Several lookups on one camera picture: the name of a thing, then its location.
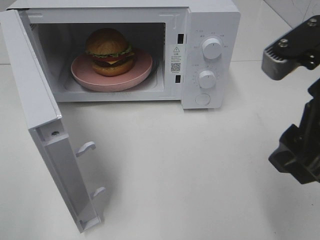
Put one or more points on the white round door button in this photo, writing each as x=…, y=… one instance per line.
x=203, y=99

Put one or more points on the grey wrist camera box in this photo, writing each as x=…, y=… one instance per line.
x=276, y=67

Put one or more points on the lower white round knob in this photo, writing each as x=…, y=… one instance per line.
x=207, y=79

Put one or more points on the white microwave door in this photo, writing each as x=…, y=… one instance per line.
x=44, y=119

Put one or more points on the white microwave oven body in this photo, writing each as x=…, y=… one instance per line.
x=171, y=31

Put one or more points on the white round knob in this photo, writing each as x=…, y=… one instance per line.
x=211, y=47
x=207, y=79

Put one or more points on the pink round plate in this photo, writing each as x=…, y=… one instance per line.
x=85, y=75

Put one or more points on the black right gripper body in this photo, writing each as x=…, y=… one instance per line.
x=302, y=43

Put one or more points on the burger with lettuce and cheese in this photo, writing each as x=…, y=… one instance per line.
x=110, y=53

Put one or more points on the upper white round knob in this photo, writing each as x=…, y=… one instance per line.
x=211, y=47

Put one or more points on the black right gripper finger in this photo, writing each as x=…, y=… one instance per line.
x=298, y=155

